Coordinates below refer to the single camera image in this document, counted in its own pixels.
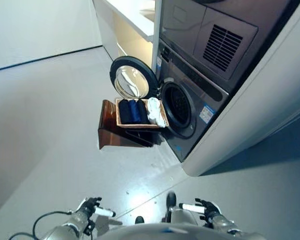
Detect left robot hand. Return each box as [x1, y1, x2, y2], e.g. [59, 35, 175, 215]
[76, 196, 117, 226]

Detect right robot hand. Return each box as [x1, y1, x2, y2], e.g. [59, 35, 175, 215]
[178, 198, 222, 223]

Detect black garment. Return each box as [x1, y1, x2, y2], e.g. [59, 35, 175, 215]
[118, 99, 131, 125]
[137, 99, 150, 125]

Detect blue garment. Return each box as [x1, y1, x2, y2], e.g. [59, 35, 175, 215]
[128, 99, 143, 125]

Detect white garment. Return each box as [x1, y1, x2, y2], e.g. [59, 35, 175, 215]
[146, 97, 167, 128]

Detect grey front-load washing machine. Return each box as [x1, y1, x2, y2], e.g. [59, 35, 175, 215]
[153, 38, 230, 163]

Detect right silver robot leg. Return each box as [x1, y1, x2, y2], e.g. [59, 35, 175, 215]
[162, 191, 202, 226]

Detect silver robot torso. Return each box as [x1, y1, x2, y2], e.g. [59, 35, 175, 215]
[97, 223, 216, 240]

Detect brown glossy stand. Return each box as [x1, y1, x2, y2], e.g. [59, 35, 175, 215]
[97, 99, 163, 150]

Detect blue white energy sticker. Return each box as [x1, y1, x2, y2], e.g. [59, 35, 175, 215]
[199, 104, 215, 124]

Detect rectangular wicker basket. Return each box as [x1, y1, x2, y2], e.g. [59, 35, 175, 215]
[115, 98, 170, 130]

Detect round glass washer door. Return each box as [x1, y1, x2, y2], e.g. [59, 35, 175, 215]
[109, 55, 161, 101]

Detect grey dryer with vent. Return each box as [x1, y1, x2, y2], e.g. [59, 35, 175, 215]
[158, 0, 300, 88]

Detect white cabinet counter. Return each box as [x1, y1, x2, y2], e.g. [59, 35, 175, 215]
[92, 0, 163, 72]

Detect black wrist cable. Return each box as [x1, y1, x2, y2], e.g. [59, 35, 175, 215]
[8, 211, 76, 240]

